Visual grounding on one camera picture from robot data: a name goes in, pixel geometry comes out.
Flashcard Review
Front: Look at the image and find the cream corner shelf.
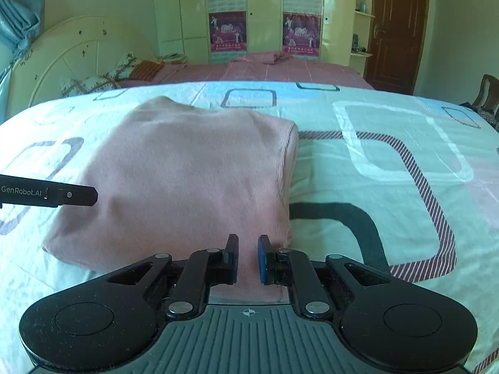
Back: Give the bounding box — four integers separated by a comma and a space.
349, 0, 380, 68

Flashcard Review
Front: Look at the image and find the wooden chair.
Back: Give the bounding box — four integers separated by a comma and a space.
460, 74, 499, 133

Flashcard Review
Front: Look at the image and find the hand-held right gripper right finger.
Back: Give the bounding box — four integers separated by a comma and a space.
257, 234, 390, 319

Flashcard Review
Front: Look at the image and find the cream bed headboard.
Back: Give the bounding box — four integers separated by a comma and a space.
8, 16, 157, 106

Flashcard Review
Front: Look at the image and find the white floral pillow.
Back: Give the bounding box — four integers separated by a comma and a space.
60, 51, 137, 96

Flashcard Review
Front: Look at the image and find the pink wall poster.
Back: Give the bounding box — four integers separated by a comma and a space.
283, 13, 322, 54
209, 12, 248, 52

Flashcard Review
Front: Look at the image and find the crumpled pink cloth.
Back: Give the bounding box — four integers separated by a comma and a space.
260, 50, 294, 65

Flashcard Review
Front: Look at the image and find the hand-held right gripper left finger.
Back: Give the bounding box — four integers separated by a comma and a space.
107, 234, 240, 320

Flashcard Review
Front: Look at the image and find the blue curtain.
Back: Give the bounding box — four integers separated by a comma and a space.
0, 0, 46, 83

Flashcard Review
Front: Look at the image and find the pink knit sweater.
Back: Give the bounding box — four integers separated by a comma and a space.
41, 95, 300, 304

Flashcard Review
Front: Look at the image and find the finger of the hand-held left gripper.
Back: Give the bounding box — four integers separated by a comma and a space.
44, 181, 98, 207

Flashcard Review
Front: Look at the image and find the white patterned blanket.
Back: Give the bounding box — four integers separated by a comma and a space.
0, 81, 499, 374

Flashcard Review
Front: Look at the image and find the pink bed sheet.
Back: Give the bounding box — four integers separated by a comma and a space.
117, 50, 375, 91

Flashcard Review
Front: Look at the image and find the brown wooden door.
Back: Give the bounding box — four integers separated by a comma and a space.
364, 0, 430, 96

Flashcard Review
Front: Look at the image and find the cream wardrobe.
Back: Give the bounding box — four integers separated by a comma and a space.
152, 0, 357, 65

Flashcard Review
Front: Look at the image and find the brown striped pillow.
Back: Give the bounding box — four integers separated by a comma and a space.
129, 60, 165, 82

